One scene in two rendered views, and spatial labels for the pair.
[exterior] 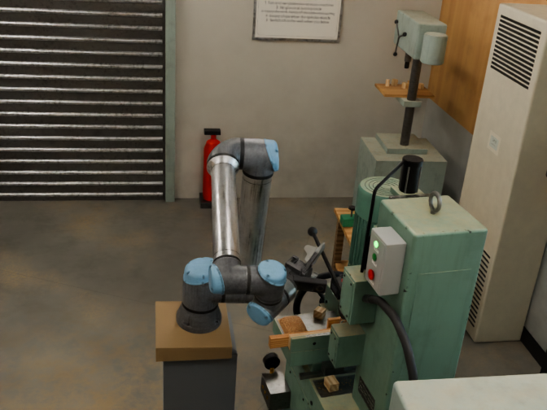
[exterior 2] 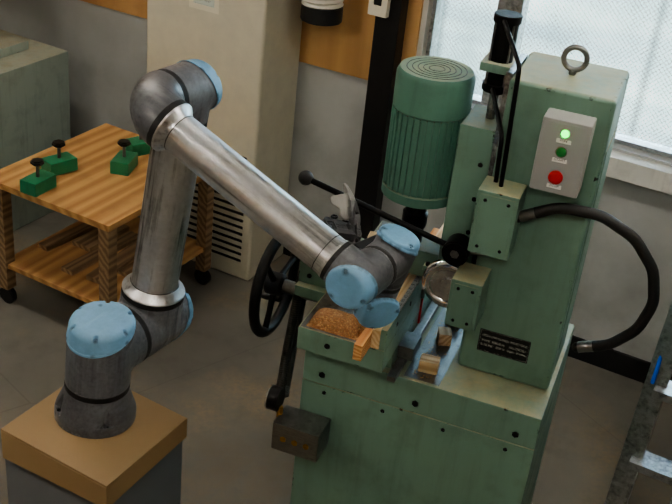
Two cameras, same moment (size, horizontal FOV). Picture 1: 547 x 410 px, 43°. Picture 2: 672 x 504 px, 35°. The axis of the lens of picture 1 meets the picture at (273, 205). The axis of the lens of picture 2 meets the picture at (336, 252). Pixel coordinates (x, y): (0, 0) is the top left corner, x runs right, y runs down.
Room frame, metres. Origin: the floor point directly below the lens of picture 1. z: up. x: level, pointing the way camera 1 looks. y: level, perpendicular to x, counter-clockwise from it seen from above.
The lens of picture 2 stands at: (0.83, 1.57, 2.24)
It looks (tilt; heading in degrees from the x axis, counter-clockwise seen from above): 29 degrees down; 306
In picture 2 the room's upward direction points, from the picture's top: 6 degrees clockwise
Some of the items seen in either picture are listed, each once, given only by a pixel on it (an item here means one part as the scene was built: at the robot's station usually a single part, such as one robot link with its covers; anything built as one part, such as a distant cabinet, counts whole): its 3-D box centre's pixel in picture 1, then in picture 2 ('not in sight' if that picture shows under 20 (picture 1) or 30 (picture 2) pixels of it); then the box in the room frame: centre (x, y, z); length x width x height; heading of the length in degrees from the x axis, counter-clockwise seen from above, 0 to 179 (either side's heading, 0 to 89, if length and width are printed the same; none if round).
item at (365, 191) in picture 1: (379, 229); (427, 133); (2.00, -0.35, 1.32); 0.18 x 0.18 x 0.31
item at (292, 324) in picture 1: (294, 324); (338, 319); (2.01, -0.10, 0.91); 0.12 x 0.09 x 0.03; 18
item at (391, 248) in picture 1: (384, 260); (562, 153); (1.65, -0.31, 1.40); 0.10 x 0.06 x 0.16; 18
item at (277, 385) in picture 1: (274, 390); (300, 433); (2.06, -0.06, 0.58); 0.12 x 0.08 x 0.08; 18
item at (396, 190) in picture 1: (409, 185); (503, 53); (1.87, -0.39, 1.53); 0.08 x 0.08 x 0.17; 18
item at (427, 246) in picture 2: not in sight; (416, 258); (1.98, -0.35, 0.99); 0.14 x 0.07 x 0.09; 18
